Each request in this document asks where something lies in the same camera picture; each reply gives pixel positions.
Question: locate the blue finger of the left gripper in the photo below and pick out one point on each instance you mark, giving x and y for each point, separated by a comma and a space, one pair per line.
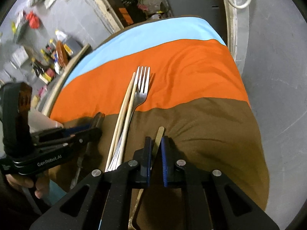
85, 131

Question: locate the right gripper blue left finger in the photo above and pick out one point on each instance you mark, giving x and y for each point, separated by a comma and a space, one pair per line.
145, 164

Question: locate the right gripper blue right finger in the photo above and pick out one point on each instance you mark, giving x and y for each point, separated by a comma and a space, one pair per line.
165, 155

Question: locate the gold spoon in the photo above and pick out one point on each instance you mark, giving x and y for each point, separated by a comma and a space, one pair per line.
133, 216

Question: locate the silver fork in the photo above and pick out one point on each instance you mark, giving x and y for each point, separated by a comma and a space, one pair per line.
142, 77

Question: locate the white plastic utensil holder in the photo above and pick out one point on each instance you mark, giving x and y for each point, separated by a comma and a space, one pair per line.
39, 122

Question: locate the left hand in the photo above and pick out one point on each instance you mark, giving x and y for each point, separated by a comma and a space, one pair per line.
42, 185

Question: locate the wooden chopstick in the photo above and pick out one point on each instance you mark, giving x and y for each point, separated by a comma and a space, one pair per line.
118, 122
126, 125

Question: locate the wooden chopstick far left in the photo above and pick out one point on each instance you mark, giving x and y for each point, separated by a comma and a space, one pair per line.
118, 122

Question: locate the yellow sponge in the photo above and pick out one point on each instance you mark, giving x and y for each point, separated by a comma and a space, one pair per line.
35, 101

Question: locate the striped blue orange brown cloth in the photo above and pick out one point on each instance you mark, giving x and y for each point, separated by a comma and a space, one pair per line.
219, 178

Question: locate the dark sauce bottle yellow label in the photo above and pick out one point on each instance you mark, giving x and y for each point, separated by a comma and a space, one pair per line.
44, 73

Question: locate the orange spice bag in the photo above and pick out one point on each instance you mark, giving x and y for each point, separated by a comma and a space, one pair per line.
61, 54

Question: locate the red plastic bag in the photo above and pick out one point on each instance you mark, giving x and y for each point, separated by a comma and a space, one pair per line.
33, 20

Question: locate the grey mini fridge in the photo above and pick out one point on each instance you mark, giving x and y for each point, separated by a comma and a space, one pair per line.
213, 11

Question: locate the white wall pouch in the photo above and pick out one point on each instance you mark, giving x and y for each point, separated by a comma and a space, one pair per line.
20, 56

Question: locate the wooden door frame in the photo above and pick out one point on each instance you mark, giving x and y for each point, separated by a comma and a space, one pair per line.
123, 13

